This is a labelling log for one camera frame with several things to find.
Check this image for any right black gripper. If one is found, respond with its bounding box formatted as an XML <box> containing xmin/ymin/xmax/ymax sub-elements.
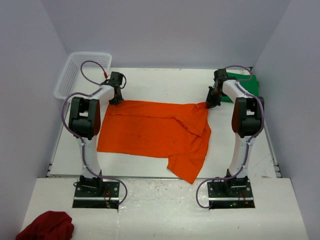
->
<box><xmin>206</xmin><ymin>86</ymin><xmax>226</xmax><ymax>110</ymax></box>

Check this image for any orange t shirt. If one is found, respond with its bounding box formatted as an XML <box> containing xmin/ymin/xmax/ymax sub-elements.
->
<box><xmin>97</xmin><ymin>100</ymin><xmax>211</xmax><ymax>184</ymax></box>

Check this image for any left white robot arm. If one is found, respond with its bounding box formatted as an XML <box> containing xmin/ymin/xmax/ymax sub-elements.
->
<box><xmin>66</xmin><ymin>71</ymin><xmax>127</xmax><ymax>197</ymax></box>

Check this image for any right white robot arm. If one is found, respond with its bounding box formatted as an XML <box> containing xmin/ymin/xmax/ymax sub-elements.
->
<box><xmin>205</xmin><ymin>68</ymin><xmax>265</xmax><ymax>197</ymax></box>

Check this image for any folded green t shirt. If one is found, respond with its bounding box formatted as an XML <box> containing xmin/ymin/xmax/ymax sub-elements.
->
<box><xmin>227</xmin><ymin>72</ymin><xmax>260</xmax><ymax>97</ymax></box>

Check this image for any white plastic mesh basket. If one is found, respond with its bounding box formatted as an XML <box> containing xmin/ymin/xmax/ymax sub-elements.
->
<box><xmin>54</xmin><ymin>51</ymin><xmax>112</xmax><ymax>100</ymax></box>

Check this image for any crumpled dark red t shirt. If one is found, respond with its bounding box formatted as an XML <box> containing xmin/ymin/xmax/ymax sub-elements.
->
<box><xmin>15</xmin><ymin>211</ymin><xmax>75</xmax><ymax>240</ymax></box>

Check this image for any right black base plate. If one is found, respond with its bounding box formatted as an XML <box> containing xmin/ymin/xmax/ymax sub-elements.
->
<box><xmin>207</xmin><ymin>177</ymin><xmax>255</xmax><ymax>209</ymax></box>

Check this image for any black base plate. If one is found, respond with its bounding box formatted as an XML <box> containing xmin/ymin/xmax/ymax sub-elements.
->
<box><xmin>72</xmin><ymin>178</ymin><xmax>120</xmax><ymax>210</ymax></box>
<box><xmin>207</xmin><ymin>177</ymin><xmax>255</xmax><ymax>209</ymax></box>

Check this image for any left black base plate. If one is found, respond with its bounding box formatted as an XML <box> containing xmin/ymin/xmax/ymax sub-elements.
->
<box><xmin>72</xmin><ymin>178</ymin><xmax>120</xmax><ymax>210</ymax></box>

